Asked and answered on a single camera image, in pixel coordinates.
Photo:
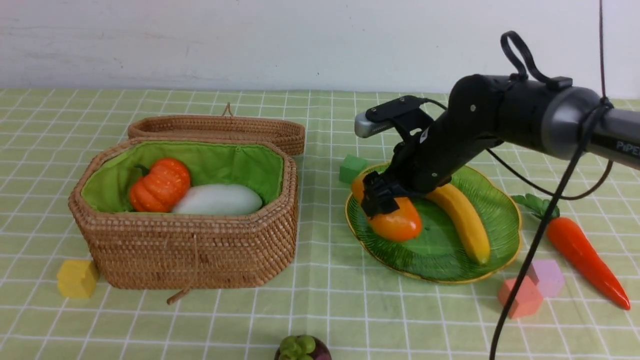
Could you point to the woven wicker basket lid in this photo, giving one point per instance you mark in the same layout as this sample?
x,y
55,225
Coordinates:
x,y
289,136

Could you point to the purple foam cube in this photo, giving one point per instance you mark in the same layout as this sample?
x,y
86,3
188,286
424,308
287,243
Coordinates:
x,y
547,277

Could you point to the green glass leaf plate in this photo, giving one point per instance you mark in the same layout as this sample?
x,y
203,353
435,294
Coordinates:
x,y
437,254

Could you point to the orange toy carrot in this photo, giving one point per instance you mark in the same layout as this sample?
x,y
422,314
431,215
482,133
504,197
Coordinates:
x,y
571,242

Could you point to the yellow foam cube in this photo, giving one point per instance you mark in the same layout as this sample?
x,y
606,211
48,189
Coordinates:
x,y
77,278

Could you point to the woven wicker basket green lining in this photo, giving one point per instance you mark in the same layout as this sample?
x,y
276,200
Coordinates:
x,y
159,251

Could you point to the green foam cube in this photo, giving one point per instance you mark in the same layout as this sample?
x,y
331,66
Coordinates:
x,y
350,167

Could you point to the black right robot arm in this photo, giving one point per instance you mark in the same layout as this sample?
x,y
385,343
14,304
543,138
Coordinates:
x,y
483,112

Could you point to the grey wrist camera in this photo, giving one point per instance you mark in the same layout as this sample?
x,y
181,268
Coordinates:
x,y
404,114

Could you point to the white toy eggplant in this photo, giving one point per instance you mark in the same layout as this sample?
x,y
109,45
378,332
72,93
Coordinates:
x,y
219,199

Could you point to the green toy cucumber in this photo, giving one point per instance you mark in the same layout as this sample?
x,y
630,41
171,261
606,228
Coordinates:
x,y
131,187

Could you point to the yellow toy banana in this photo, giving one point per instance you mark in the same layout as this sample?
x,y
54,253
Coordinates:
x,y
466,220

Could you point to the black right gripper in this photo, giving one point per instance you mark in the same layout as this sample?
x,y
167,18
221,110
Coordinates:
x,y
426,163

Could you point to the orange toy pumpkin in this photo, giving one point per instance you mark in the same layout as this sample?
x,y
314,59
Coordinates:
x,y
165,184

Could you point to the purple toy mangosteen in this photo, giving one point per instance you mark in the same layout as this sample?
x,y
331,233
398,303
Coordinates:
x,y
302,347

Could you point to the pink-red foam cube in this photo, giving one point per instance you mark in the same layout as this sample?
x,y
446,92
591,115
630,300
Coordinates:
x,y
527,300

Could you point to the green checkered tablecloth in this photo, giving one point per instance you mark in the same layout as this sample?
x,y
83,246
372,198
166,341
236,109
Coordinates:
x,y
333,290

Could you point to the orange toy mango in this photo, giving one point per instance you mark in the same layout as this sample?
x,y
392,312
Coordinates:
x,y
401,225

